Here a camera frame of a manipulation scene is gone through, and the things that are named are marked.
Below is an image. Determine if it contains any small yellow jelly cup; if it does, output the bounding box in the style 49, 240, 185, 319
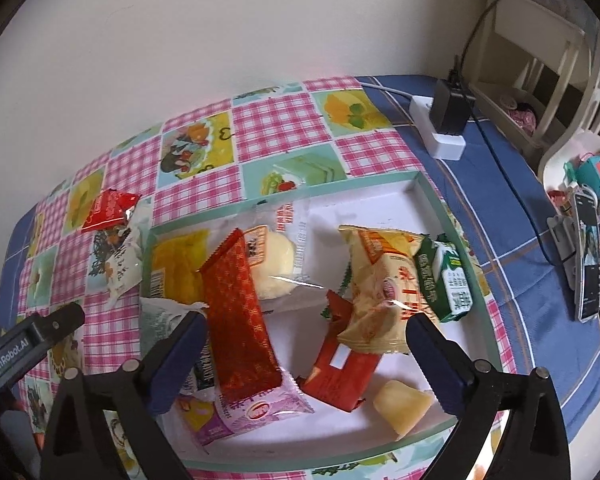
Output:
373, 379, 436, 440

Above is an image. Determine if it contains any teal toy box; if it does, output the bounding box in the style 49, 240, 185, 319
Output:
574, 154, 600, 200

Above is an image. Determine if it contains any pink checkered tablecloth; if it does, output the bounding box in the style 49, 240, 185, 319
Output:
14, 75, 519, 480

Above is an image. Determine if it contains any orange patterned snack packet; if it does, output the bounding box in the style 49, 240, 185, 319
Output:
200, 229, 283, 404

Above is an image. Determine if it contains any pink snack packet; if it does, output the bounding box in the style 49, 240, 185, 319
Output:
175, 368, 314, 446

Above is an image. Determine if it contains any smartphone on stand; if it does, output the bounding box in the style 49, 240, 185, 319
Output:
572, 188, 600, 323

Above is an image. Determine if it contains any dark red snack packet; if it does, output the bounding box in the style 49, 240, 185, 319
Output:
298, 290, 381, 413

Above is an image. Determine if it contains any white plastic shelf rack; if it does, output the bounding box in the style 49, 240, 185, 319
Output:
469, 0, 600, 191

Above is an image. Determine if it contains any yellow barcode snack packet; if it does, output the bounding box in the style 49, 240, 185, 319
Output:
150, 229, 209, 304

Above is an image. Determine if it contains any steamed cake clear packet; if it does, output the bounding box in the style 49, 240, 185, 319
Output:
239, 200, 322, 314

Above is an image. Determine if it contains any blue bed sheet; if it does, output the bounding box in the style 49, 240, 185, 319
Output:
0, 75, 600, 436

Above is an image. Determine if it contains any green edged clear candy packet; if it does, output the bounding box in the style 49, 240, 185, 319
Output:
414, 235, 474, 323

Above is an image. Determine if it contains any white peach cake packet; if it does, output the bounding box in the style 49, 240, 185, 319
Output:
87, 197, 152, 310

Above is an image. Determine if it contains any white power strip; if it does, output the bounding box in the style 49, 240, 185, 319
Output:
408, 96, 466, 162

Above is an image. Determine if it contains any bright red snack packet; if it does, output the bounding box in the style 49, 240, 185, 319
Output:
81, 188, 140, 232

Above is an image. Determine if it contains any silver green snack packet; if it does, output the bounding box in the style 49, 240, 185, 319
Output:
140, 297, 216, 401

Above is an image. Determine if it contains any white tray green rim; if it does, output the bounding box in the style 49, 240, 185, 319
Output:
139, 170, 506, 472

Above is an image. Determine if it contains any beige orange snack bag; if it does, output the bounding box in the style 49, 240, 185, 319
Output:
338, 224, 440, 354

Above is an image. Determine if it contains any black power adapter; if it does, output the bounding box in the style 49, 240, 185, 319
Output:
430, 79, 476, 133

